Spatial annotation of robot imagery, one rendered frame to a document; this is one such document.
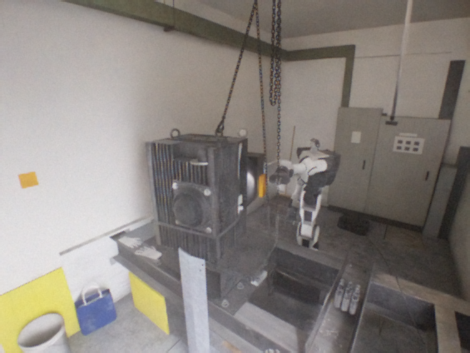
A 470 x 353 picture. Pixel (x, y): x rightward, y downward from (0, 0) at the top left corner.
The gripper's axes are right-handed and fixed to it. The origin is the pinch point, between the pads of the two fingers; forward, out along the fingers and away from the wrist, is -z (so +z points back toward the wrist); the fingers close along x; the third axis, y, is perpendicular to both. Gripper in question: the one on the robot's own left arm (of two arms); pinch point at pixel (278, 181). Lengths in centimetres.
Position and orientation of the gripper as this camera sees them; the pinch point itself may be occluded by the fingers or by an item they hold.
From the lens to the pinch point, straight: 139.3
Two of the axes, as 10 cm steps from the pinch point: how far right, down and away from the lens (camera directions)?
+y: 0.4, 9.5, 3.2
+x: 9.5, 0.6, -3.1
